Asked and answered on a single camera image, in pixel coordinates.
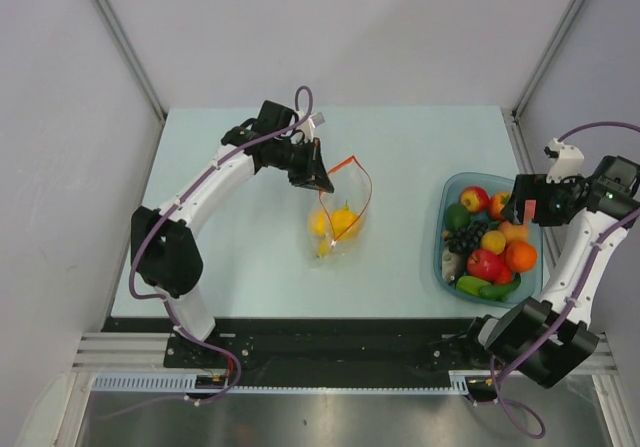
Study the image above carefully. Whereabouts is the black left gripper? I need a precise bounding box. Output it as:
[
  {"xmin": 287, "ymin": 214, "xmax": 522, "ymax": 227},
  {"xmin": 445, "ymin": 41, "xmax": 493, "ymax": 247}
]
[{"xmin": 271, "ymin": 138, "xmax": 334, "ymax": 194}]

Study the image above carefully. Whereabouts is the clear orange-zipper zip bag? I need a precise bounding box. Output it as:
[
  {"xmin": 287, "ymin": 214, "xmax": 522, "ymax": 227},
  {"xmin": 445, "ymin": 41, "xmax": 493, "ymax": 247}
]
[{"xmin": 307, "ymin": 155, "xmax": 373, "ymax": 262}]

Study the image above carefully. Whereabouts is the green toy lime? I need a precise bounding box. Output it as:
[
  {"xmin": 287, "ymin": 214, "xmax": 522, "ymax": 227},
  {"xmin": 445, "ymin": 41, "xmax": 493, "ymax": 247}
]
[{"xmin": 444, "ymin": 203, "xmax": 471, "ymax": 231}]

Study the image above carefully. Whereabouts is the yellow toy banana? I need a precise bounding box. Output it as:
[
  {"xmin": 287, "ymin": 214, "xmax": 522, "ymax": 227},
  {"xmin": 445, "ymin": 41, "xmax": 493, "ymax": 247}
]
[{"xmin": 315, "ymin": 239, "xmax": 333, "ymax": 258}]

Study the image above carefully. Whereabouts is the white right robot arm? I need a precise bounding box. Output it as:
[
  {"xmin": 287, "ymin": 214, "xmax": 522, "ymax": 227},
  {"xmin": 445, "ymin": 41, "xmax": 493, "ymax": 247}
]
[{"xmin": 461, "ymin": 156, "xmax": 639, "ymax": 388}]

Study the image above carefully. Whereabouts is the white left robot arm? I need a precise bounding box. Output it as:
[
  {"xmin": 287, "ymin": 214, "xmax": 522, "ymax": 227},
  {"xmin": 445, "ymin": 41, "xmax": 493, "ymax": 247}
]
[{"xmin": 129, "ymin": 100, "xmax": 334, "ymax": 367}]

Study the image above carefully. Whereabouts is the blue plastic food tub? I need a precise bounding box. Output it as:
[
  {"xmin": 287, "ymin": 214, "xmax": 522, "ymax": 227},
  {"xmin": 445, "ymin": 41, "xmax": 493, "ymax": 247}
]
[{"xmin": 433, "ymin": 172, "xmax": 544, "ymax": 308}]

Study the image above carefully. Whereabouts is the peach toy fruit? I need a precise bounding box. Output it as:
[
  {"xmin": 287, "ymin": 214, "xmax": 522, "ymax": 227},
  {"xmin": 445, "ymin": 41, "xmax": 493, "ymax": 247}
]
[{"xmin": 498, "ymin": 221, "xmax": 529, "ymax": 244}]

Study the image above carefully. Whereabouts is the small yellow toy fruit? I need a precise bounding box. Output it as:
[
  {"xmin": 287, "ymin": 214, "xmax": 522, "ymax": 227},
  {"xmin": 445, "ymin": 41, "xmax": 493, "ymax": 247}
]
[{"xmin": 480, "ymin": 230, "xmax": 507, "ymax": 255}]

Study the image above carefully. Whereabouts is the orange toy orange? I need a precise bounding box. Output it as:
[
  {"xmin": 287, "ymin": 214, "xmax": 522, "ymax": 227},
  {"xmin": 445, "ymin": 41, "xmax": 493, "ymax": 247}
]
[{"xmin": 503, "ymin": 240, "xmax": 538, "ymax": 273}]

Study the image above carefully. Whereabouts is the large red toy apple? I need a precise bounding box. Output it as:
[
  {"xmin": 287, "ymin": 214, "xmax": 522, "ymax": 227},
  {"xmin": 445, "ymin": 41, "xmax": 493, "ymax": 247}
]
[{"xmin": 466, "ymin": 249, "xmax": 505, "ymax": 282}]

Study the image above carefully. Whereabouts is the black grape bunch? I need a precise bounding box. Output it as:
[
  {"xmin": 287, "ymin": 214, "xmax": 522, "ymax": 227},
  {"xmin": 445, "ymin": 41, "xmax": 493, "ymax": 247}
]
[{"xmin": 444, "ymin": 221, "xmax": 490, "ymax": 255}]

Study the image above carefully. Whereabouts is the grey toy fish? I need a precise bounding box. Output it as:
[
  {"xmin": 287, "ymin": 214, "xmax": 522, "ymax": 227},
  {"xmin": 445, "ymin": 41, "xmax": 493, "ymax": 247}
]
[{"xmin": 441, "ymin": 247, "xmax": 466, "ymax": 284}]

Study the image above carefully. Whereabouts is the green toy cucumber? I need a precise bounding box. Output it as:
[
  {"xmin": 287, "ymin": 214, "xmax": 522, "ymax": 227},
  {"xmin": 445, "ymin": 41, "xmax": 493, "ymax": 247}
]
[{"xmin": 479, "ymin": 274, "xmax": 521, "ymax": 302}]

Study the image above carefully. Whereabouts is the green toy pepper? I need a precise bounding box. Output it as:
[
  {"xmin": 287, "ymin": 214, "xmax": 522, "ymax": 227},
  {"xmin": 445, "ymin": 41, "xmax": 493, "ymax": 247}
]
[{"xmin": 456, "ymin": 275, "xmax": 492, "ymax": 297}]

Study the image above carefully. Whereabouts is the black base bar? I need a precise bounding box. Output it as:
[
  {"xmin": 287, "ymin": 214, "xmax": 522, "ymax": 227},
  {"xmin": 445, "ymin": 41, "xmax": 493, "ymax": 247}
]
[{"xmin": 102, "ymin": 316, "xmax": 521, "ymax": 388}]

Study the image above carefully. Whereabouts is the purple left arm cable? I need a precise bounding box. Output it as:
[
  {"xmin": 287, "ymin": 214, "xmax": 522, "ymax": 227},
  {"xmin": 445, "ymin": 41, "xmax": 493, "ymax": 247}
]
[{"xmin": 97, "ymin": 85, "xmax": 315, "ymax": 421}]

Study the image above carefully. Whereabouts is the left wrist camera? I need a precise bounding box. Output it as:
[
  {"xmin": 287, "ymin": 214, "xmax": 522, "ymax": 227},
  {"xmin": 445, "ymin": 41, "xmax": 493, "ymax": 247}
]
[{"xmin": 299, "ymin": 112, "xmax": 325, "ymax": 139}]

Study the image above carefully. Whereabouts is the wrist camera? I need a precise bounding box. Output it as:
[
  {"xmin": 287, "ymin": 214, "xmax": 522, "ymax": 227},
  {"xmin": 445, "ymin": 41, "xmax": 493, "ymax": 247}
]
[
  {"xmin": 544, "ymin": 138, "xmax": 584, "ymax": 183},
  {"xmin": 299, "ymin": 112, "xmax": 325, "ymax": 139}
]

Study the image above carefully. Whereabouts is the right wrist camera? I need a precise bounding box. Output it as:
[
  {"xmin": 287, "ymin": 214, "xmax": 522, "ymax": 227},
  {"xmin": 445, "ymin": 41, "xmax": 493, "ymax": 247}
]
[{"xmin": 544, "ymin": 138, "xmax": 584, "ymax": 183}]

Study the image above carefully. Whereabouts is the white cable duct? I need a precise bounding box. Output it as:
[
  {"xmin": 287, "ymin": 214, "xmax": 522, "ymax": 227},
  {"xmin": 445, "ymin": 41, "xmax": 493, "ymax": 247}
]
[{"xmin": 92, "ymin": 370, "xmax": 501, "ymax": 394}]

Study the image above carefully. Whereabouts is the aluminium rail frame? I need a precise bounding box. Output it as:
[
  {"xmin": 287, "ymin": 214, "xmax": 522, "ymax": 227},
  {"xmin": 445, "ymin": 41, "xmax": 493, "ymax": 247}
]
[{"xmin": 69, "ymin": 331, "xmax": 619, "ymax": 374}]

